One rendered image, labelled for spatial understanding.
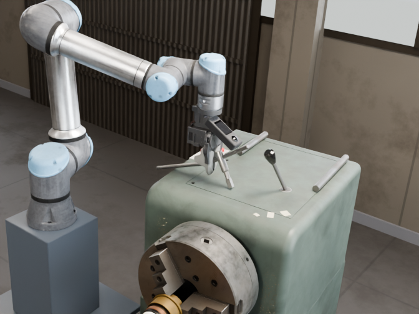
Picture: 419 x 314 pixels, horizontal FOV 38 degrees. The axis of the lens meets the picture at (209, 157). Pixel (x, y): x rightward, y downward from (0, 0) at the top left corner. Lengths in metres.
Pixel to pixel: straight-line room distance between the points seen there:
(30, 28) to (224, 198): 0.71
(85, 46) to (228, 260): 0.67
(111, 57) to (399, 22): 2.48
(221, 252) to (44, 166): 0.58
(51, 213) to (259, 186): 0.63
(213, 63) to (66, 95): 0.47
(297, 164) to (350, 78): 2.09
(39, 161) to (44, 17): 0.41
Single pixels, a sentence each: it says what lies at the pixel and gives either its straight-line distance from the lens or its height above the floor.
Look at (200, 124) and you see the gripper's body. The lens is 1.80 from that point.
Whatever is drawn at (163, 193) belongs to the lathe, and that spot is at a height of 1.24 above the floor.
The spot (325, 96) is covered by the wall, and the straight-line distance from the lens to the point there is 4.16.
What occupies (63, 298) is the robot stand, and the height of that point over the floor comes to 0.87.
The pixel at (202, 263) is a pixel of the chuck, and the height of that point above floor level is 1.20.
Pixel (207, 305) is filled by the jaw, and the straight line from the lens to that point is 1.59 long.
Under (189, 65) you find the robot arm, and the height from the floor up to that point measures 1.61.
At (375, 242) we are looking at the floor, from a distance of 4.15.
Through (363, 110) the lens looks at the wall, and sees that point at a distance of 4.07.
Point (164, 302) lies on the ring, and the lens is 1.57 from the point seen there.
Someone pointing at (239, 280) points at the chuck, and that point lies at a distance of 1.60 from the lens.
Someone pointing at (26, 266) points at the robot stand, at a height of 0.97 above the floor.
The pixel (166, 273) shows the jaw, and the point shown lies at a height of 1.16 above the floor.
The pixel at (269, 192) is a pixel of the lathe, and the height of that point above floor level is 1.25.
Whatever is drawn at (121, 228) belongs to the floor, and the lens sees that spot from 4.00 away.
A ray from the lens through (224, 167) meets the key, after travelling 1.81.
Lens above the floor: 2.09
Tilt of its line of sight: 25 degrees down
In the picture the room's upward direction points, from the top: 4 degrees clockwise
